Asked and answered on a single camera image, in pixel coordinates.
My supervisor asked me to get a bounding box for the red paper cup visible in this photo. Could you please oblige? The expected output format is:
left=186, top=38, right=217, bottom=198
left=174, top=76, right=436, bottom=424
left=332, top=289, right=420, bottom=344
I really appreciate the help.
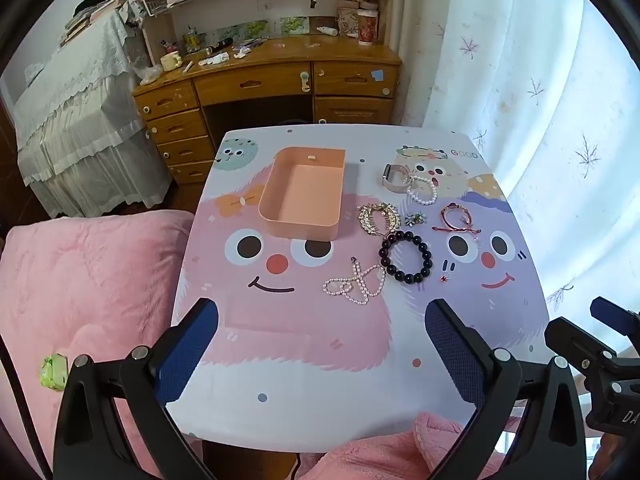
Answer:
left=356, top=8, right=378, bottom=46

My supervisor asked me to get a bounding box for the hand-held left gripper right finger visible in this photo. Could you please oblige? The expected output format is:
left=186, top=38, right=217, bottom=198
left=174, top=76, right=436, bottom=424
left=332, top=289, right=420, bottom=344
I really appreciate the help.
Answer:
left=424, top=298, right=586, bottom=480

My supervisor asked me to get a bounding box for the wooden desk with drawers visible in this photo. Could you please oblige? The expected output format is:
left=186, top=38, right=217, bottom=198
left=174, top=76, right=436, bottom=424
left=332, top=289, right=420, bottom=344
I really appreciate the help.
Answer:
left=132, top=40, right=403, bottom=186

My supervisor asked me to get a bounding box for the green plastic toy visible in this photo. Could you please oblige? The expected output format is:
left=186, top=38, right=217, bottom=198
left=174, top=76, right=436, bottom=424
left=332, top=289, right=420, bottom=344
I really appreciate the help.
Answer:
left=39, top=354, right=68, bottom=391

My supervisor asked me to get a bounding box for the long pearl necklace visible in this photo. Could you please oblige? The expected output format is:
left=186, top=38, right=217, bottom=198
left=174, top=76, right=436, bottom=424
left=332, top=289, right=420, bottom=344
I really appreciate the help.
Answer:
left=322, top=256, right=388, bottom=306

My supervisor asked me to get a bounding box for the red string bracelet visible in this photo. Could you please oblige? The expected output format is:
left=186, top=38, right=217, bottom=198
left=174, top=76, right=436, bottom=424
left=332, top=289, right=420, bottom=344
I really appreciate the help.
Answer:
left=432, top=202, right=482, bottom=235

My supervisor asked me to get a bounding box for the dark bead bracelet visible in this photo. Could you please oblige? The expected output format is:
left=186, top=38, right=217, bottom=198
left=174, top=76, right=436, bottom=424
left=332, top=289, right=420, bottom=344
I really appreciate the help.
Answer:
left=380, top=230, right=433, bottom=285

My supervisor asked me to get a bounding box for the stack of books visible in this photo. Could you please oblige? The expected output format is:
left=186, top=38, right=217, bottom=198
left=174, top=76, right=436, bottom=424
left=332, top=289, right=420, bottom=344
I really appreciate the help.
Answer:
left=60, top=0, right=131, bottom=46

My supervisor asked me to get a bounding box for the pink plastic tray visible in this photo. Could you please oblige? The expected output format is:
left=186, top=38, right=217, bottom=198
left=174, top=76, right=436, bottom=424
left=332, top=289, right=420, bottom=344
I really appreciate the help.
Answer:
left=258, top=147, right=348, bottom=241

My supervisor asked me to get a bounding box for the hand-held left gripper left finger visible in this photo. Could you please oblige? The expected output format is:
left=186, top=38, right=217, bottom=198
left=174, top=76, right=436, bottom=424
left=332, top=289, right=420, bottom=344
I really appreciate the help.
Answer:
left=52, top=297, right=221, bottom=480

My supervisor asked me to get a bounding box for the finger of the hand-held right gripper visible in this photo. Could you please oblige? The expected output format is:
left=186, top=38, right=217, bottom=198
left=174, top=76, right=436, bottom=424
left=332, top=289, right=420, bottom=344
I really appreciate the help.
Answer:
left=589, top=296, right=640, bottom=336
left=544, top=316, right=618, bottom=386

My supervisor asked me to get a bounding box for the pink fleece clothing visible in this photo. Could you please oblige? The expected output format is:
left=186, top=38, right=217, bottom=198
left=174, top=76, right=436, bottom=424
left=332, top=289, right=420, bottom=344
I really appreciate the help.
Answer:
left=295, top=412, right=506, bottom=480

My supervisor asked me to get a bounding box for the pink fluffy blanket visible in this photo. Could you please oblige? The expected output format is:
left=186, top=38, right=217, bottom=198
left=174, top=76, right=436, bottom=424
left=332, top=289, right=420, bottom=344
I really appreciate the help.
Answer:
left=0, top=210, right=201, bottom=480

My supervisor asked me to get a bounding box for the large-bead pearl bracelet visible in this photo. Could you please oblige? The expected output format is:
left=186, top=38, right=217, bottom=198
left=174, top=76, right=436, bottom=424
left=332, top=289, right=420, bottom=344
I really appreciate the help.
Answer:
left=405, top=174, right=438, bottom=206

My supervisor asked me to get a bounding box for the white cloth covered furniture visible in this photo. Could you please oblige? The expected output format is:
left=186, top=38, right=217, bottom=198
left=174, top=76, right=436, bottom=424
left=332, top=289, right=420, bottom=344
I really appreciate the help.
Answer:
left=10, top=7, right=173, bottom=218

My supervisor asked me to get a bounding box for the gold leaf bracelet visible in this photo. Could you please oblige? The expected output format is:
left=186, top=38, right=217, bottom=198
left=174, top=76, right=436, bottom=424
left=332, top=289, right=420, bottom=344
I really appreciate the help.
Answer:
left=357, top=202, right=401, bottom=237

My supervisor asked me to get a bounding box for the wooden desk hutch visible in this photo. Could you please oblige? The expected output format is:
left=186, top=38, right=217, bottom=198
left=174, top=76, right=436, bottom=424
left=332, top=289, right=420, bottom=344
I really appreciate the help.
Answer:
left=129, top=0, right=396, bottom=51

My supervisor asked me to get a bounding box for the cartoon printed table cover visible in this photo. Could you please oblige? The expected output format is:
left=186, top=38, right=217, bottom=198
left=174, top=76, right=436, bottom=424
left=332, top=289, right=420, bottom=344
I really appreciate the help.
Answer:
left=170, top=127, right=551, bottom=461

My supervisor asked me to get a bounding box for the white floral curtain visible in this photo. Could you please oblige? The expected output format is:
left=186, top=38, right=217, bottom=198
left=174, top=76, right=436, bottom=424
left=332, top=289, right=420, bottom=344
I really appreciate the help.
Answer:
left=390, top=0, right=640, bottom=356

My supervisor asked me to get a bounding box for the floral gift bag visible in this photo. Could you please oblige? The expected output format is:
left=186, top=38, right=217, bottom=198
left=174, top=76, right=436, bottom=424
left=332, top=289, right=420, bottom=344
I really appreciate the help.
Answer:
left=337, top=6, right=361, bottom=37

